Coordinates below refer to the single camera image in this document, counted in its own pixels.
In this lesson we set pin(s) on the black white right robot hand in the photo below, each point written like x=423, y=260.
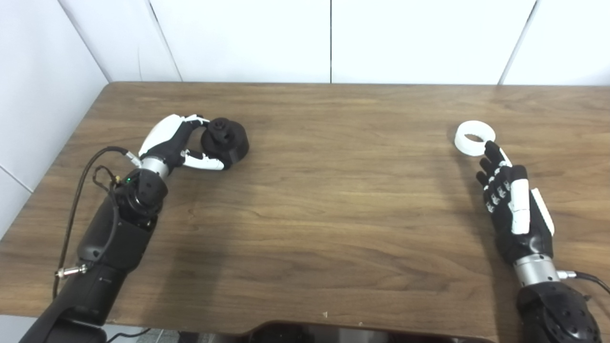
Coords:
x=520, y=209

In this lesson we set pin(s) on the round black stepped part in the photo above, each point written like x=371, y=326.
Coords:
x=231, y=143

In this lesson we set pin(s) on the dark robot torso edge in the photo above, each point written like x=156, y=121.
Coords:
x=357, y=333

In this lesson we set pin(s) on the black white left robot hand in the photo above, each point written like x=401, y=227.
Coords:
x=164, y=131

